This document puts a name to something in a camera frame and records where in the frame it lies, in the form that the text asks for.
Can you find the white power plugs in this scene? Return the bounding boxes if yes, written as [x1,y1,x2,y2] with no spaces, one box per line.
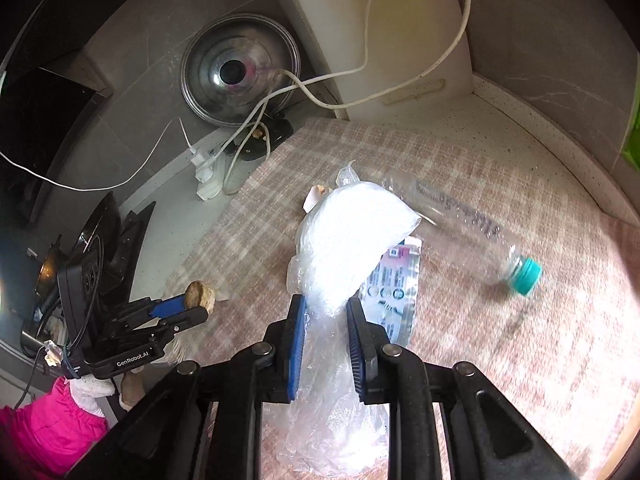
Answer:
[190,145,223,201]

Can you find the steel pot lid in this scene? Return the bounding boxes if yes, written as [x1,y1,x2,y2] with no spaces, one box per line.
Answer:
[180,15,303,126]

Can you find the small clear plastic bag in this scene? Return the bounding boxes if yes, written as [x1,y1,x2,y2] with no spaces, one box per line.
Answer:
[335,160,361,191]

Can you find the beige round scrap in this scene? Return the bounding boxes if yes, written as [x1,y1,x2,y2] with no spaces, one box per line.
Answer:
[185,280,217,311]

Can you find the large clear plastic bag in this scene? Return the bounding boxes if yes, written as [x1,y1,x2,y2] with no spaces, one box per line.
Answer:
[286,180,423,478]

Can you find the green dish soap bottle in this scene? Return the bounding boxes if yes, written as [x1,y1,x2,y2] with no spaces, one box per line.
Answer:
[620,110,640,171]

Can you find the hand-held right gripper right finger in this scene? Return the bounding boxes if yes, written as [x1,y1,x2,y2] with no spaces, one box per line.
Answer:
[346,296,581,480]

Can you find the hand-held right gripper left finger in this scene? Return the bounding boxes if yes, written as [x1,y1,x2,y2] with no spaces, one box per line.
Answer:
[65,294,307,480]

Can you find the black stove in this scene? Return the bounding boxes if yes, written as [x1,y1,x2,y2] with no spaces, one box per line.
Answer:
[0,65,108,223]

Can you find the pale beige scrap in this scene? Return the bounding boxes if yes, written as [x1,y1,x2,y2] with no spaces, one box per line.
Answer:
[302,185,333,213]

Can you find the clear plastic bottle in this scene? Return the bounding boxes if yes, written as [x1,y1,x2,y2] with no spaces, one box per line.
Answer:
[385,170,543,296]

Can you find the person's left hand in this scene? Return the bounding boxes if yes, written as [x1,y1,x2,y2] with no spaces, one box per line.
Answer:
[117,367,146,408]

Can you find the thin white cable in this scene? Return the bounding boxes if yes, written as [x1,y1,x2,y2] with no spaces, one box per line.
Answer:
[0,117,198,192]

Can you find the pink checked cloth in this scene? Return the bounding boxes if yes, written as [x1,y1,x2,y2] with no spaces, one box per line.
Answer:
[165,117,640,480]

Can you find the small black stand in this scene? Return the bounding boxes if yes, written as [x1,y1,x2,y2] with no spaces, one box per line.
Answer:
[220,115,293,161]

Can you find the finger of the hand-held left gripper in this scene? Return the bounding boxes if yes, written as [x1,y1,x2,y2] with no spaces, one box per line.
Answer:
[107,295,190,323]
[112,306,210,346]

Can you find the person's left forearm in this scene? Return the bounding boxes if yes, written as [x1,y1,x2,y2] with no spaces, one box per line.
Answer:
[0,375,113,478]

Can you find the white cutting board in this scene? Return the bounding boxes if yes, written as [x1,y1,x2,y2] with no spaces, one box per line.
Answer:
[272,0,476,121]

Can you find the thick white cable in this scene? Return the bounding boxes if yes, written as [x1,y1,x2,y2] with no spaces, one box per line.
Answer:
[212,0,393,166]
[222,0,473,196]

